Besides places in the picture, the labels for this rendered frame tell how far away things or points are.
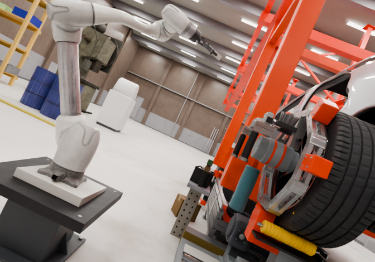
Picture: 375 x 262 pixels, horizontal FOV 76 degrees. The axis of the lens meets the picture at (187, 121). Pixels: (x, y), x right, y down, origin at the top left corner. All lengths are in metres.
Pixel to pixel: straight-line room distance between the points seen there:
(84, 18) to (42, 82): 4.19
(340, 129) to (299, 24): 1.13
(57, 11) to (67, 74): 0.30
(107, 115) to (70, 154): 5.89
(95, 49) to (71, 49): 7.25
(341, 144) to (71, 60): 1.29
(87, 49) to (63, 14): 7.53
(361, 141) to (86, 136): 1.18
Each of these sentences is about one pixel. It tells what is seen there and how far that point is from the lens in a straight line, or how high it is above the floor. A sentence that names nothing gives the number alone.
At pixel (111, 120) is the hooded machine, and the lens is 7.02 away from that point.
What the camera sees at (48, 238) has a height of 0.12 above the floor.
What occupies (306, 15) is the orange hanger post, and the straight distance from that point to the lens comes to 2.17.
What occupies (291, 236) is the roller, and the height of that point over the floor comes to 0.53.
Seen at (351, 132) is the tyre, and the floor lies 1.05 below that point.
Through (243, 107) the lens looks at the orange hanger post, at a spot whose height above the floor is 1.50.
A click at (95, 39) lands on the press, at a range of 8.78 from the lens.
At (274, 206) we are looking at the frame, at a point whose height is 0.62.
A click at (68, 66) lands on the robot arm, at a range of 1.38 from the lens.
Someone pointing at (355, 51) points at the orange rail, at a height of 3.31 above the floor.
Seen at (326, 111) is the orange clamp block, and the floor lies 1.10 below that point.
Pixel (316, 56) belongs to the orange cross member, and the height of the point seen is 2.69.
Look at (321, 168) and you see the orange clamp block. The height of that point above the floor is 0.85.
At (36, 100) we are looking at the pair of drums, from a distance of 5.42.
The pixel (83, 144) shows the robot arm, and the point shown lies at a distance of 1.20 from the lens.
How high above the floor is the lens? 0.75
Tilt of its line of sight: 3 degrees up
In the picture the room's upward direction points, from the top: 25 degrees clockwise
